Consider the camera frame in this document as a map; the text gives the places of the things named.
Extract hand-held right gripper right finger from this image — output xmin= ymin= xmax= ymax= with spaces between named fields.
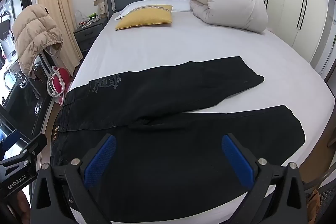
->
xmin=222 ymin=133 xmax=309 ymax=224

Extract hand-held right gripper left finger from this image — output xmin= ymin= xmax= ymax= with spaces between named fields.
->
xmin=30 ymin=133 xmax=117 ymax=224

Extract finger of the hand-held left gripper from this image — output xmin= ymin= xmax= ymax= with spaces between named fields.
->
xmin=16 ymin=133 xmax=48 ymax=161
xmin=0 ymin=111 xmax=34 ymax=155

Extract black pants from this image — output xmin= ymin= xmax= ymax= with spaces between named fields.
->
xmin=50 ymin=56 xmax=306 ymax=223

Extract person's left hand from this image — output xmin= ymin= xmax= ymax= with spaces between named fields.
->
xmin=10 ymin=189 xmax=31 ymax=224

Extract pink and white slippers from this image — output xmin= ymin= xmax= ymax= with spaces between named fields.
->
xmin=47 ymin=66 xmax=72 ymax=106

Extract beige puffer jacket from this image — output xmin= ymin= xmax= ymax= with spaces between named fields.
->
xmin=12 ymin=4 xmax=64 ymax=76

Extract grey nightstand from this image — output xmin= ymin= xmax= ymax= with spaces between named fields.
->
xmin=73 ymin=18 xmax=109 ymax=52

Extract bed with grey headboard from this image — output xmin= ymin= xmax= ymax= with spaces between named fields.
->
xmin=50 ymin=0 xmax=331 ymax=224

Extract white plastic bag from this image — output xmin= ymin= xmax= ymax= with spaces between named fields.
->
xmin=75 ymin=10 xmax=86 ymax=28

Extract yellow pillow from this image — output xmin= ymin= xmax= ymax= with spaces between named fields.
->
xmin=115 ymin=5 xmax=174 ymax=31

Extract rolled white duvet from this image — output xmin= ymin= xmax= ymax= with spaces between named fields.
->
xmin=189 ymin=0 xmax=269 ymax=34

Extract white pillow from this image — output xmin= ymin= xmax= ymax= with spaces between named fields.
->
xmin=114 ymin=0 xmax=193 ymax=21

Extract white wardrobe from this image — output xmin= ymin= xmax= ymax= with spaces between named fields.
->
xmin=253 ymin=0 xmax=336 ymax=80

